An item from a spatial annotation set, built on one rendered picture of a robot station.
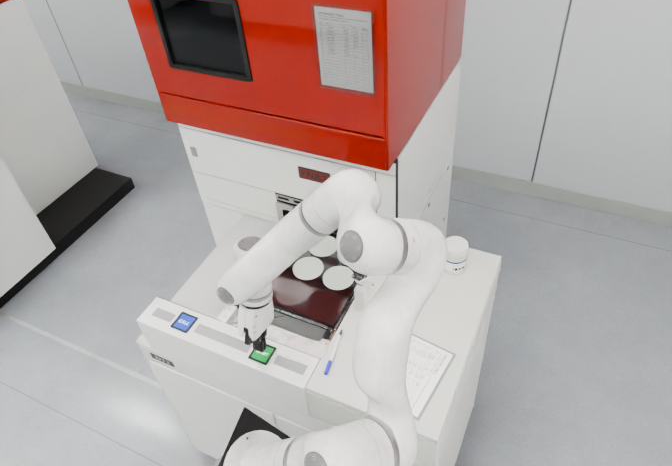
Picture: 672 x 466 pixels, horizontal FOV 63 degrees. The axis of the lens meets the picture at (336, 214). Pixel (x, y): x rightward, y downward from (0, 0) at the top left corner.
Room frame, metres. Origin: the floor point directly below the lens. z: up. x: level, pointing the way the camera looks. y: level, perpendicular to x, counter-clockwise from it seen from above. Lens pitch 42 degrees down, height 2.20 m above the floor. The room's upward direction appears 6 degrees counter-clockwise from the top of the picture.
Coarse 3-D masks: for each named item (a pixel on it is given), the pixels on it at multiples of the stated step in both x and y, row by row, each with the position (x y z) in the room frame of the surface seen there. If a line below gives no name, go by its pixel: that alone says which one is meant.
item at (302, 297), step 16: (304, 256) 1.24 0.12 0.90; (336, 256) 1.22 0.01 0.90; (288, 272) 1.18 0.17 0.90; (272, 288) 1.12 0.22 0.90; (288, 288) 1.11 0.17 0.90; (304, 288) 1.10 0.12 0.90; (320, 288) 1.10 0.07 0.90; (352, 288) 1.08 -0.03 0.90; (288, 304) 1.05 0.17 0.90; (304, 304) 1.04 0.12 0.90; (320, 304) 1.04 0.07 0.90; (336, 304) 1.03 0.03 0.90; (320, 320) 0.98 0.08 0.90; (336, 320) 0.97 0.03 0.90
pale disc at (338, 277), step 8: (328, 272) 1.16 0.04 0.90; (336, 272) 1.16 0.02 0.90; (344, 272) 1.15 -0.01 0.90; (352, 272) 1.15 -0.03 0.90; (328, 280) 1.13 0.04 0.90; (336, 280) 1.12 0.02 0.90; (344, 280) 1.12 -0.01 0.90; (352, 280) 1.12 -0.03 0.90; (336, 288) 1.09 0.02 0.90; (344, 288) 1.09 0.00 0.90
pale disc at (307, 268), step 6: (306, 258) 1.23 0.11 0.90; (312, 258) 1.23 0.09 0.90; (294, 264) 1.21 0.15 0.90; (300, 264) 1.21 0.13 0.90; (306, 264) 1.20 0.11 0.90; (312, 264) 1.20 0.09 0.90; (318, 264) 1.20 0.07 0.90; (294, 270) 1.18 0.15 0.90; (300, 270) 1.18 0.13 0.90; (306, 270) 1.18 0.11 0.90; (312, 270) 1.17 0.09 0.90; (318, 270) 1.17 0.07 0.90; (300, 276) 1.15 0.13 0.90; (306, 276) 1.15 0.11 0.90; (312, 276) 1.15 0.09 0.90
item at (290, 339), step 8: (272, 328) 0.98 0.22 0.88; (280, 328) 0.98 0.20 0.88; (272, 336) 0.95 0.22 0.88; (280, 336) 0.95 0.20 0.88; (288, 336) 0.95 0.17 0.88; (296, 336) 0.94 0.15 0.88; (288, 344) 0.92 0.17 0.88; (296, 344) 0.91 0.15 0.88; (304, 344) 0.91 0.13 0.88; (312, 344) 0.91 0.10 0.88; (304, 352) 0.89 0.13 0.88; (312, 352) 0.88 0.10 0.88
